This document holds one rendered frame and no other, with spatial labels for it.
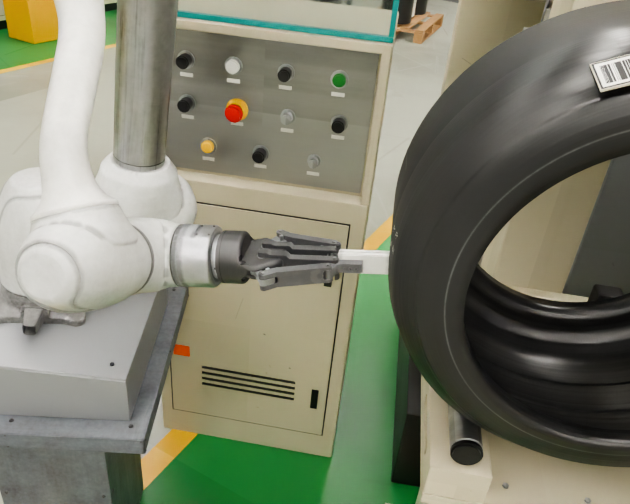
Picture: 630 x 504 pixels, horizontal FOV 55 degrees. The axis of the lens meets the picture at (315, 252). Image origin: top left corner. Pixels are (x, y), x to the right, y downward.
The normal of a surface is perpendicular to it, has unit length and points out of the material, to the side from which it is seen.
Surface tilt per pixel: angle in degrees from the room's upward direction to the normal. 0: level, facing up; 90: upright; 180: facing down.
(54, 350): 4
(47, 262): 77
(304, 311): 90
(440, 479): 90
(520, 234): 90
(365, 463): 0
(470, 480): 90
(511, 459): 0
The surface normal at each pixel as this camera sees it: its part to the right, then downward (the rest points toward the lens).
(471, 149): -0.66, -0.10
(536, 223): -0.15, 0.51
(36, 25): 0.87, 0.33
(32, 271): -0.12, 0.25
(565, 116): -0.49, -0.22
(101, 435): 0.08, -0.84
